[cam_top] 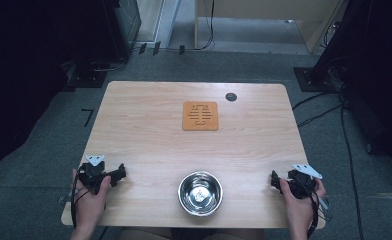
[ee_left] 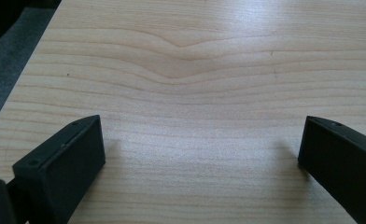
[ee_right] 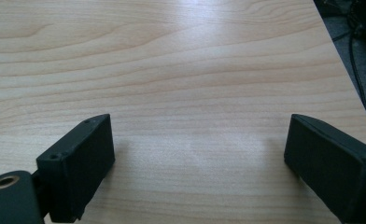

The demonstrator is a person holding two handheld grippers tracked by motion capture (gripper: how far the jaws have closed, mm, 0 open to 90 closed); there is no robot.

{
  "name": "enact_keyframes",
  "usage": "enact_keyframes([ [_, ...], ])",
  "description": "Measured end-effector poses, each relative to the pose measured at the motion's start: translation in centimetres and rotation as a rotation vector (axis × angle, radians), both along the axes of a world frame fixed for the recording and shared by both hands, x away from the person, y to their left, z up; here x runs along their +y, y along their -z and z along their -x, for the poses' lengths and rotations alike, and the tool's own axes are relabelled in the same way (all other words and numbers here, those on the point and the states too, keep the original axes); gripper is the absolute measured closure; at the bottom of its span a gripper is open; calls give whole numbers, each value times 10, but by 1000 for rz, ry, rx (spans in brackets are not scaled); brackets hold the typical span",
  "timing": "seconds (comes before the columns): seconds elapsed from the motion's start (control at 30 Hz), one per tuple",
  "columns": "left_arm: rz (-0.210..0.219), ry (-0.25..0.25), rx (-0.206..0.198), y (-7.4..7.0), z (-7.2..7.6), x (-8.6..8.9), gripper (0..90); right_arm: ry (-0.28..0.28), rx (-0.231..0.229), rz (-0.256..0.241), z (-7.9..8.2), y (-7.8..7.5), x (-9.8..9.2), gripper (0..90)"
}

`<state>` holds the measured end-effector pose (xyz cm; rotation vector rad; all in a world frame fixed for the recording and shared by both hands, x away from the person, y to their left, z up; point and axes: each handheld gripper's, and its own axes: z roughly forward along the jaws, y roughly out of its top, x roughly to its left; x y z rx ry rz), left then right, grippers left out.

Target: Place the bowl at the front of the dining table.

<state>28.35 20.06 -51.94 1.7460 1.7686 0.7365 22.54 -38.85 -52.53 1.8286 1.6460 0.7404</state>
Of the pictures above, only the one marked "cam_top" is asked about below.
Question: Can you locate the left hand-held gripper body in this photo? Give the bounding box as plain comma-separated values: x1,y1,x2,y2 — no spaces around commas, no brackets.
78,154,114,196

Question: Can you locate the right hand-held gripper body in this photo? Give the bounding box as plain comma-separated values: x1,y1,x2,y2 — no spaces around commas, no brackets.
286,163,324,200

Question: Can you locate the person's right hand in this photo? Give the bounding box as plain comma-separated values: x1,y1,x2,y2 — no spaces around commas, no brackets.
278,177,328,233

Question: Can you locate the person's left hand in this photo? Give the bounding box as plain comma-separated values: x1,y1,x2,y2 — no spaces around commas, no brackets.
71,168,113,232

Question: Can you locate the stainless steel bowl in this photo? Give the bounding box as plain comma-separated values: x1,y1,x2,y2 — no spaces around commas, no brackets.
177,170,224,218

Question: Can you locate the square wooden trivet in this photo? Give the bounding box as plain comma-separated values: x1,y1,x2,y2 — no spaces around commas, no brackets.
181,101,220,132

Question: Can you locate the dark curtain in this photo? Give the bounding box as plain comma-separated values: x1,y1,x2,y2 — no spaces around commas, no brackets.
312,0,392,169
0,0,142,183

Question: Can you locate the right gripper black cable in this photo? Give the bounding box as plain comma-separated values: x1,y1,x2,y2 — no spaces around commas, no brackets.
297,181,320,240

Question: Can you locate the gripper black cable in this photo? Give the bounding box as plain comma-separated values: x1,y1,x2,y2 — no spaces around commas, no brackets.
69,165,86,230
297,181,320,240

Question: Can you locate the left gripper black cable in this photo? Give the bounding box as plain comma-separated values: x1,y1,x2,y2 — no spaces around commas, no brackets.
69,165,86,230

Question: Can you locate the long black floor cable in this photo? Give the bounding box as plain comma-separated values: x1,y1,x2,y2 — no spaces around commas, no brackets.
339,84,365,240

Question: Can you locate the black stand base plate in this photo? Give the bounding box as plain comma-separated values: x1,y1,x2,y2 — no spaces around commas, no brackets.
292,66,339,94
67,64,108,89

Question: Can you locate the thin black hanging cable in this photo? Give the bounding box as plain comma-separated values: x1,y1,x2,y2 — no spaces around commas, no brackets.
183,0,217,52

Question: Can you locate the light wooden partition frame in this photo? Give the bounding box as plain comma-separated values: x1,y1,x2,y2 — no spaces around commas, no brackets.
193,0,348,54

